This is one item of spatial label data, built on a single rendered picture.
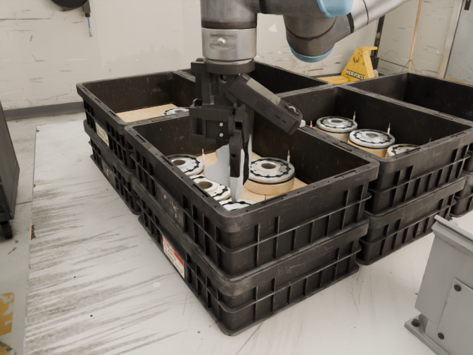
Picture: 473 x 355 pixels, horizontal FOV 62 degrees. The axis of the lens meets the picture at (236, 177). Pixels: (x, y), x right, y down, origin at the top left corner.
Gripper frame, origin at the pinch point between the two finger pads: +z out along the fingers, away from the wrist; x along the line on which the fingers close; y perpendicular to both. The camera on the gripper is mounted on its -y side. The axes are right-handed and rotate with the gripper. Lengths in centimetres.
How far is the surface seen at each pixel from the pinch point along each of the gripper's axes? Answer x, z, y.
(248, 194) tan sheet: -8.9, 6.6, 0.9
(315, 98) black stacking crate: -48.6, -1.3, -8.9
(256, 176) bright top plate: -10.6, 3.4, -0.4
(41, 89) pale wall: -251, 65, 241
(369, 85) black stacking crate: -64, -2, -23
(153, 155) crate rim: -1.7, -3.2, 15.9
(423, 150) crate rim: -14.0, -3.3, -28.9
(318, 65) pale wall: -427, 69, 1
